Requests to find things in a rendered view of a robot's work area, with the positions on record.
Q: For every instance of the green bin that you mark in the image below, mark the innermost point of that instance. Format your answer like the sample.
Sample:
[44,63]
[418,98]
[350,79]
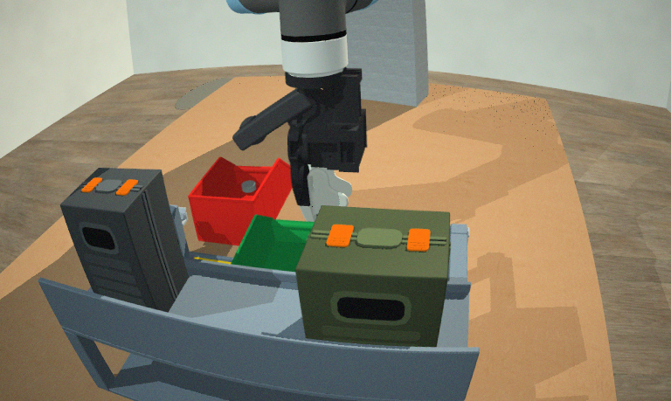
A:
[273,243]

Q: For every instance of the olive green tool case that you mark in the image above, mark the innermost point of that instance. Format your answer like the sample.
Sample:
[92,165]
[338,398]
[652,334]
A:
[375,276]

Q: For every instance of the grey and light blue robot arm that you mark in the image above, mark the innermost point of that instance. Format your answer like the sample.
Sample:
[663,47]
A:
[307,22]

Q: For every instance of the red bin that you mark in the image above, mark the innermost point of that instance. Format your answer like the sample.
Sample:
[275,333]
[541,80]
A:
[222,212]

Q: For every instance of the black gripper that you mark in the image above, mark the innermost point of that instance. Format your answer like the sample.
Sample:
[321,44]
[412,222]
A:
[334,119]

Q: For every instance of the dark grey tool case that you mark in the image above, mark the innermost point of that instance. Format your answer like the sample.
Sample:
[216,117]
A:
[123,232]

